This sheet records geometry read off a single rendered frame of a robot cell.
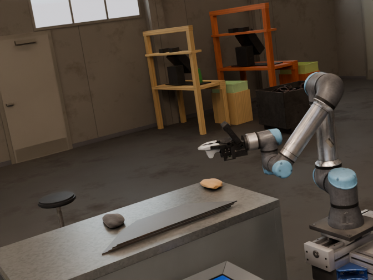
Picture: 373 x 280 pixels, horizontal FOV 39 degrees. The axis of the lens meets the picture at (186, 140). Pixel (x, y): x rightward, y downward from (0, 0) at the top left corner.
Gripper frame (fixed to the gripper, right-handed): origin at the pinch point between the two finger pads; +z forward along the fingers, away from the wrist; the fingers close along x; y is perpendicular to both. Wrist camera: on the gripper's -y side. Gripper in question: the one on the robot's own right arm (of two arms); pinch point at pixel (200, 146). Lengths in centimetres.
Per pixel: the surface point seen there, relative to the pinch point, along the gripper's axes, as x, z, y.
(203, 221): 12.2, 1.5, 41.6
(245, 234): 12, -18, 53
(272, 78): 731, -267, 158
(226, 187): 56, -20, 47
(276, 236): 19, -35, 62
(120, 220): 28, 40, 40
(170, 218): 19.0, 16.6, 39.7
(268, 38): 739, -269, 84
